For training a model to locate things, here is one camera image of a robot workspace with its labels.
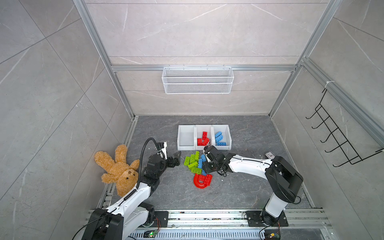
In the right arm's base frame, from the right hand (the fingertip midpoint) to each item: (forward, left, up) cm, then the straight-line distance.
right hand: (205, 165), depth 90 cm
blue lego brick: (+16, -12, 0) cm, 20 cm away
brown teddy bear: (-9, +44, +8) cm, 45 cm away
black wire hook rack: (-6, -58, +31) cm, 66 cm away
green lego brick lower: (-3, +6, 0) cm, 6 cm away
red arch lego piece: (-9, +2, -1) cm, 10 cm away
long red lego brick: (+24, -1, -1) cm, 24 cm away
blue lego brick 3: (+1, +3, +2) cm, 3 cm away
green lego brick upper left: (+3, +12, -1) cm, 12 cm away
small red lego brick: (+17, +2, 0) cm, 17 cm away
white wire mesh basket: (+50, +5, +28) cm, 57 cm away
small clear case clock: (+6, -43, -1) cm, 43 cm away
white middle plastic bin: (+28, +3, 0) cm, 28 cm away
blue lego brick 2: (+22, -11, +1) cm, 24 cm away
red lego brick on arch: (-9, -1, +1) cm, 9 cm away
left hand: (+5, +18, +12) cm, 23 cm away
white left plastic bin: (+21, +12, -1) cm, 24 cm away
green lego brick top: (+7, +5, +1) cm, 8 cm away
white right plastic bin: (+21, -17, 0) cm, 27 cm away
